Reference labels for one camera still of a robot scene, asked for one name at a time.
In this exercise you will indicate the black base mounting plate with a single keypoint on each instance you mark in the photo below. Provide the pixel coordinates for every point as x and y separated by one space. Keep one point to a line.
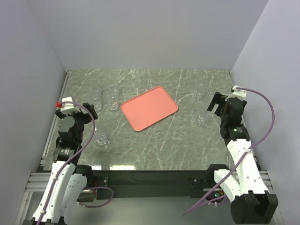
141 184

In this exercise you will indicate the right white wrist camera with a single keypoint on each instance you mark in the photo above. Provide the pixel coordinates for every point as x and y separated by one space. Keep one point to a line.
239 92

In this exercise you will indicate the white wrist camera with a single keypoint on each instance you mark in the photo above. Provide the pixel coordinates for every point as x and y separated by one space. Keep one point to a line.
67 109
239 92

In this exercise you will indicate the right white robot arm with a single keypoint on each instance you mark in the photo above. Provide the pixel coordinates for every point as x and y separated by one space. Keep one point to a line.
251 201

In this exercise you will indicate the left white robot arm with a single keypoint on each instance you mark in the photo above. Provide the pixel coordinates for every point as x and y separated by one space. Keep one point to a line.
67 178

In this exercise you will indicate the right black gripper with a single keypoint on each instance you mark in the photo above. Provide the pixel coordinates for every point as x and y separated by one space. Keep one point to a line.
219 99

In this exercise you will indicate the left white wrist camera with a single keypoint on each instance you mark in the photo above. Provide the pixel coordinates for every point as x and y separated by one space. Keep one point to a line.
67 109

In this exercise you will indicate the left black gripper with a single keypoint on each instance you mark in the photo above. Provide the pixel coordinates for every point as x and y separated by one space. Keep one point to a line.
86 117

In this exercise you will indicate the aluminium frame rail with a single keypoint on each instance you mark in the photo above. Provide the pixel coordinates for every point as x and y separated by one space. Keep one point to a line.
37 181

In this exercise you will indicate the clear glass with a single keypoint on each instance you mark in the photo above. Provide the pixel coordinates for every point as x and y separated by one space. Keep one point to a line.
97 100
113 105
199 120
197 95
114 91
102 140

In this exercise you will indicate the pink plastic tray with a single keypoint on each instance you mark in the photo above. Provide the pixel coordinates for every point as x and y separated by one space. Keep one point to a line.
148 108

